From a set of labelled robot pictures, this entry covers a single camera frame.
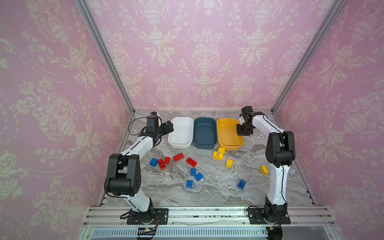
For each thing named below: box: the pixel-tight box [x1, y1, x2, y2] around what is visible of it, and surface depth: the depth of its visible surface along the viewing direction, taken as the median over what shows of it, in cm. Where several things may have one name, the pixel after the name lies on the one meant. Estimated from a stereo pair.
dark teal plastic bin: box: [193, 117, 218, 149], surface depth 108 cm
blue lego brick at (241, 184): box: [238, 179, 246, 190], surface depth 85 cm
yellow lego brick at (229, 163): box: [226, 159, 234, 169], surface depth 92 cm
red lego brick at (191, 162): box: [186, 157, 198, 168], surface depth 93 cm
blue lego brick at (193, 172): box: [190, 168, 197, 177], surface depth 89 cm
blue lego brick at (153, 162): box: [150, 157, 158, 167], surface depth 93 cm
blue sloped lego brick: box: [195, 172, 204, 181], surface depth 89 cm
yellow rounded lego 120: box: [213, 151, 224, 161], surface depth 96 cm
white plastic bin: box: [167, 117, 194, 149], surface depth 106 cm
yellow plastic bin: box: [216, 118, 244, 151], surface depth 106 cm
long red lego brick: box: [173, 152, 185, 163], surface depth 96 cm
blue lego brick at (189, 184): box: [186, 180, 194, 189], surface depth 84 cm
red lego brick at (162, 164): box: [158, 158, 166, 171], surface depth 93 cm
